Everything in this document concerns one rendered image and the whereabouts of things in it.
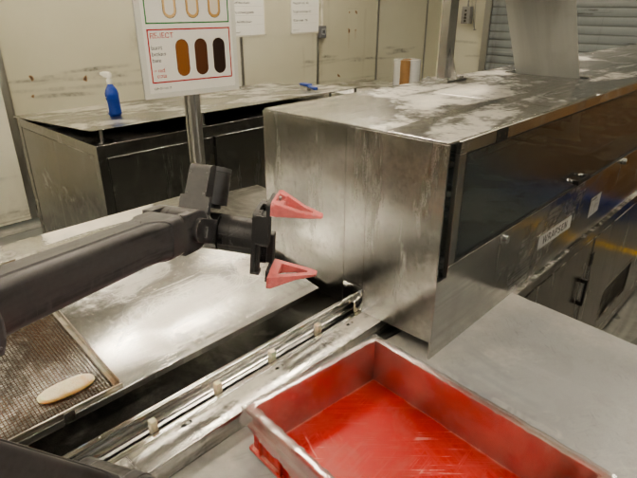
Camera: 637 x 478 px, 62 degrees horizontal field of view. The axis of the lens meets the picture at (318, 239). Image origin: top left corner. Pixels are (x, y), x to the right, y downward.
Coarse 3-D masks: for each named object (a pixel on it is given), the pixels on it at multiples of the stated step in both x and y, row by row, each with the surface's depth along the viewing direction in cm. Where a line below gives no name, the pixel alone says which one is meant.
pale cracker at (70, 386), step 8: (80, 376) 97; (88, 376) 98; (56, 384) 95; (64, 384) 95; (72, 384) 95; (80, 384) 96; (88, 384) 97; (48, 392) 94; (56, 392) 94; (64, 392) 94; (72, 392) 95; (40, 400) 92; (48, 400) 92; (56, 400) 93
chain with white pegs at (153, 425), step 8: (352, 312) 130; (320, 328) 121; (312, 336) 121; (272, 352) 110; (272, 360) 111; (216, 384) 101; (232, 384) 106; (216, 392) 102; (192, 408) 100; (176, 416) 97; (152, 424) 92; (152, 432) 93; (112, 456) 89
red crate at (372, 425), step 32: (320, 416) 100; (352, 416) 100; (384, 416) 100; (416, 416) 100; (256, 448) 91; (320, 448) 93; (352, 448) 93; (384, 448) 93; (416, 448) 93; (448, 448) 93
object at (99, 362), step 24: (0, 264) 122; (24, 336) 106; (72, 336) 107; (0, 360) 99; (24, 360) 100; (48, 360) 101; (72, 360) 102; (96, 360) 102; (0, 384) 95; (48, 384) 96; (96, 384) 97; (120, 384) 97; (0, 408) 90; (72, 408) 91; (24, 432) 86
